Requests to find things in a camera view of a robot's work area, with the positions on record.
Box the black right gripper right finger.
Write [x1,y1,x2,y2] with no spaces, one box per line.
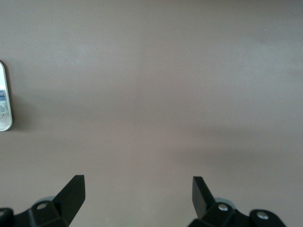
[187,175,286,227]

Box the blue white milk carton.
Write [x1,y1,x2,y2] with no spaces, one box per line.
[0,88,7,119]

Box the cream tray with rabbit print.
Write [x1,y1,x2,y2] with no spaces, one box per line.
[0,60,14,132]

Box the brown table cover sheet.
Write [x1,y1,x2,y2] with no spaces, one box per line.
[0,0,303,227]

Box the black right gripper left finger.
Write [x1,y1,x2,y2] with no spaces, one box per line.
[0,175,86,227]

